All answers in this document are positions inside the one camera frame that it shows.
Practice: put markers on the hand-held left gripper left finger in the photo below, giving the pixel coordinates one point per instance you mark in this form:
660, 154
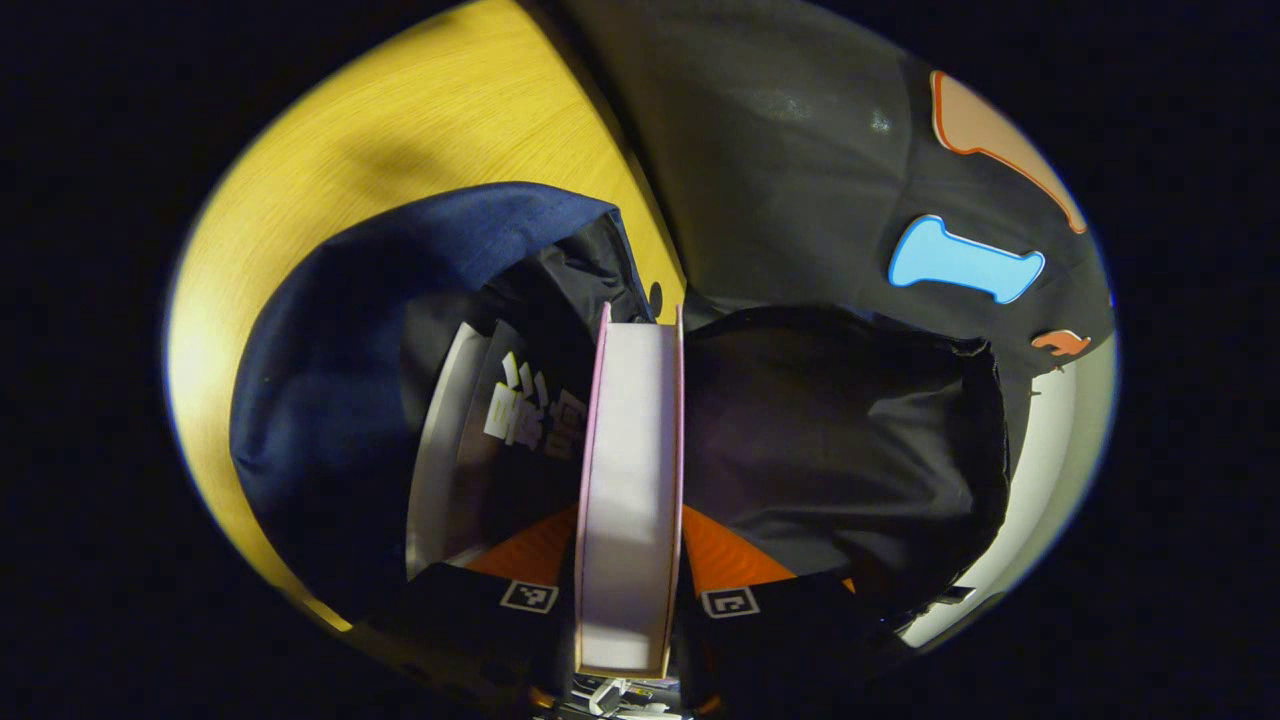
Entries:
470, 630

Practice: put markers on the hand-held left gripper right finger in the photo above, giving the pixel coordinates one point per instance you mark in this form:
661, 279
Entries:
760, 635

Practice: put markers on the dark book with white print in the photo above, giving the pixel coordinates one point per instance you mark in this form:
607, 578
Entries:
520, 450

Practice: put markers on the pink book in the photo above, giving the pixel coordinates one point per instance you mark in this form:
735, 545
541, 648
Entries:
630, 480

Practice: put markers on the blue schoolbag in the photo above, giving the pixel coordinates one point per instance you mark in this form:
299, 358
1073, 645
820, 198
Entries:
330, 350

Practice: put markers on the black table grommet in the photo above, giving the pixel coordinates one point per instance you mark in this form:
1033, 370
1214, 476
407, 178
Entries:
655, 298

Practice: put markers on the black backdrop cloth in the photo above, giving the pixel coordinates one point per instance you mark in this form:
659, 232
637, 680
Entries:
780, 200

